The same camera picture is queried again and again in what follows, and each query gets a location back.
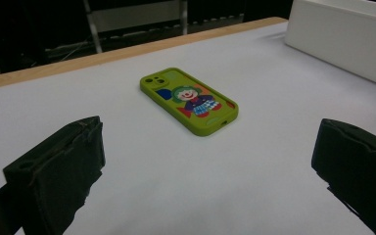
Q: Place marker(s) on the white metal stand frame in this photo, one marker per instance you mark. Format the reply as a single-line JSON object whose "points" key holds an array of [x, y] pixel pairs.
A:
{"points": [[137, 14]]}

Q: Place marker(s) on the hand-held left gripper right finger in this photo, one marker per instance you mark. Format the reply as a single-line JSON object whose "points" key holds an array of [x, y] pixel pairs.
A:
{"points": [[359, 169]]}

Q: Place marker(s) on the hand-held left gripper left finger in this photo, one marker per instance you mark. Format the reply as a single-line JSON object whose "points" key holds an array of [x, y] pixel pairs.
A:
{"points": [[55, 176]]}

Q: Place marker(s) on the white table mat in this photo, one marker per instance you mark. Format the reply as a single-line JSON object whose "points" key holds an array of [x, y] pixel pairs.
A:
{"points": [[143, 196]]}

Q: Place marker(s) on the green clown phone case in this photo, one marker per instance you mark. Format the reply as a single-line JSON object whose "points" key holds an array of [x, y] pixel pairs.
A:
{"points": [[189, 101]]}

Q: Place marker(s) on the white plastic tray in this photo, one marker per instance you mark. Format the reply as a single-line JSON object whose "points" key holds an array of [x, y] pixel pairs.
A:
{"points": [[339, 39]]}

